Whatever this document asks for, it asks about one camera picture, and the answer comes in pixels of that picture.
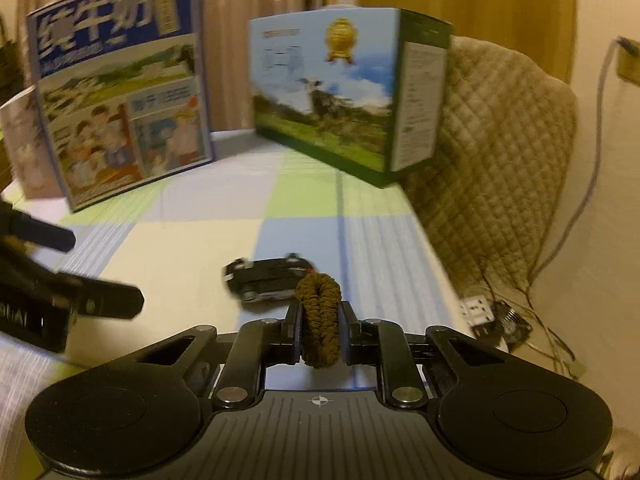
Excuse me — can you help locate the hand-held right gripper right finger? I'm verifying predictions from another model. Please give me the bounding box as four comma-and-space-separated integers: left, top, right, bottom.
339, 301, 506, 411

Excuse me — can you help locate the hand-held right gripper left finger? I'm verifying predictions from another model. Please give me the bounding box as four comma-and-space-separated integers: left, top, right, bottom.
135, 301, 304, 411

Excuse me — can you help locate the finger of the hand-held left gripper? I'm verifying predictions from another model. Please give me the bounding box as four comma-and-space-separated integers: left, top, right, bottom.
30, 269, 146, 322
0, 199, 77, 254

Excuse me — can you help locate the brown hair scrunchie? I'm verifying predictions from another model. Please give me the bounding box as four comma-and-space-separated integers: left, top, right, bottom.
295, 272, 344, 369

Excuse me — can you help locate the black toy car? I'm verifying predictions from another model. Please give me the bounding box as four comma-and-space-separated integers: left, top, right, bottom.
222, 254, 317, 304

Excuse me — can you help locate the white floral box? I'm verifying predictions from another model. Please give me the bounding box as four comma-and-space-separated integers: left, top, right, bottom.
0, 85, 64, 201

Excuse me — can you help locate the checked pastel bedsheet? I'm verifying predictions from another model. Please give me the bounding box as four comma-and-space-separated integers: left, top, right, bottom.
0, 130, 467, 397

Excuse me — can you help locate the white power strip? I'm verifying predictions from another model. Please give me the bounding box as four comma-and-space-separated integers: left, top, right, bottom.
458, 295, 494, 339

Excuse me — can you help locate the blue milk carton box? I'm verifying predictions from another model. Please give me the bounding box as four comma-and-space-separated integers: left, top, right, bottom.
26, 0, 216, 213

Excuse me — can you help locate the beige quilted blanket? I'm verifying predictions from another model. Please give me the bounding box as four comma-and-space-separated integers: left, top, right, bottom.
402, 35, 579, 297

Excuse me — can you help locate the light blue green milk box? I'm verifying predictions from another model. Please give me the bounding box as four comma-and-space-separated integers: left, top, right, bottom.
248, 6, 454, 189

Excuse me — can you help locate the yellow wooden door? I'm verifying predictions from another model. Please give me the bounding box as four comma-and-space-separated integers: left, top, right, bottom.
357, 0, 577, 84

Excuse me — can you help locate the grey wall cable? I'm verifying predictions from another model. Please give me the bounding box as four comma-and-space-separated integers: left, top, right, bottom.
525, 37, 632, 286

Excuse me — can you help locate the yellow wall socket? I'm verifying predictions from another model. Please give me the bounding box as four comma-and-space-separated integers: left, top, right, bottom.
614, 35, 640, 82

